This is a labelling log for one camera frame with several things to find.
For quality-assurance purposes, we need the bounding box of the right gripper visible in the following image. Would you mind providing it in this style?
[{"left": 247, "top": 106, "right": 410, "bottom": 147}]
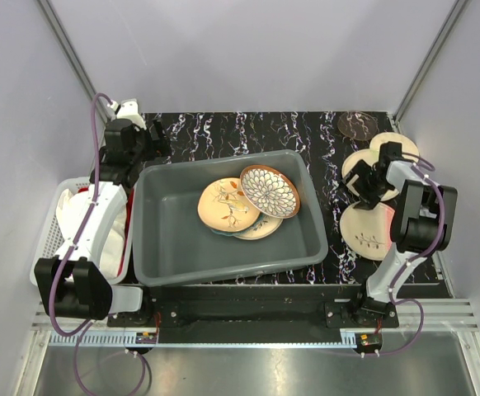
[{"left": 337, "top": 159, "right": 391, "bottom": 211}]

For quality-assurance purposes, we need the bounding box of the cream green plate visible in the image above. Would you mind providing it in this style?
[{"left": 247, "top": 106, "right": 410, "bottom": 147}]
[{"left": 341, "top": 148, "right": 400, "bottom": 203}]

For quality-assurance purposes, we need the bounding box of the pink and cream plate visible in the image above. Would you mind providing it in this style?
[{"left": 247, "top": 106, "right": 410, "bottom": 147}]
[{"left": 340, "top": 203, "right": 394, "bottom": 262}]

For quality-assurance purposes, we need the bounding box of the dark transparent glass plate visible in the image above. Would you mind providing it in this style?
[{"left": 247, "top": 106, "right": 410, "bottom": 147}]
[{"left": 337, "top": 111, "right": 379, "bottom": 141}]

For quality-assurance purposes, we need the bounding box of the cream leaf pattern plate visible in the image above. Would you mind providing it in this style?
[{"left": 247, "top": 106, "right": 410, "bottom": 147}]
[{"left": 197, "top": 177, "right": 261, "bottom": 233}]

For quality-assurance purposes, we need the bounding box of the white petal pattern bowl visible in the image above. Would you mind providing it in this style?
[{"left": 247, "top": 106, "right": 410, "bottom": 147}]
[{"left": 240, "top": 165, "right": 300, "bottom": 219}]

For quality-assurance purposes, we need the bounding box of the cream and blue plate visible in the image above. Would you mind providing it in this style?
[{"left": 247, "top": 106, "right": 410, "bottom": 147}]
[{"left": 233, "top": 214, "right": 283, "bottom": 240}]

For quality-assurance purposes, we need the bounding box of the teal embossed plate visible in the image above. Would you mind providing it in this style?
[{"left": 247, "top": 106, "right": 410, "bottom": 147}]
[{"left": 209, "top": 228, "right": 236, "bottom": 237}]

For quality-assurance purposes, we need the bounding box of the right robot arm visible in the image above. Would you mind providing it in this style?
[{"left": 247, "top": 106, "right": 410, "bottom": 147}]
[{"left": 339, "top": 142, "right": 458, "bottom": 328}]

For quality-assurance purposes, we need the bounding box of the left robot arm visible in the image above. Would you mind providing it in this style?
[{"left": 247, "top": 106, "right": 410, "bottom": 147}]
[{"left": 34, "top": 119, "right": 172, "bottom": 327}]

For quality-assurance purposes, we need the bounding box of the grey plastic bin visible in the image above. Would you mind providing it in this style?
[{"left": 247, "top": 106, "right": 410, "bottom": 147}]
[{"left": 132, "top": 150, "right": 328, "bottom": 287}]

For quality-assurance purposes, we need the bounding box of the beige wooden round plate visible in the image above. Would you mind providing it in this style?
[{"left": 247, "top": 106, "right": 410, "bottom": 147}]
[{"left": 369, "top": 132, "right": 420, "bottom": 162}]

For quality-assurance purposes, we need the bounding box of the white cloth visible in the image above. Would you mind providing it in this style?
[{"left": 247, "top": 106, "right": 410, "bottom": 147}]
[{"left": 55, "top": 189, "right": 127, "bottom": 280}]

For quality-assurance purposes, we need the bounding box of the white plastic basket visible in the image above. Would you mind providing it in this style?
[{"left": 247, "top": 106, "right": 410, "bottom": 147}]
[{"left": 30, "top": 177, "right": 133, "bottom": 286}]

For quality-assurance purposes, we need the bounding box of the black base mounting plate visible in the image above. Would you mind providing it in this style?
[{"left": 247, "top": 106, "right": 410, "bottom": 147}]
[{"left": 108, "top": 285, "right": 399, "bottom": 346}]

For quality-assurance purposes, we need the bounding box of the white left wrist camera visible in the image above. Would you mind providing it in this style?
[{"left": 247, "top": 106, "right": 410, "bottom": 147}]
[{"left": 106, "top": 98, "right": 146, "bottom": 129}]

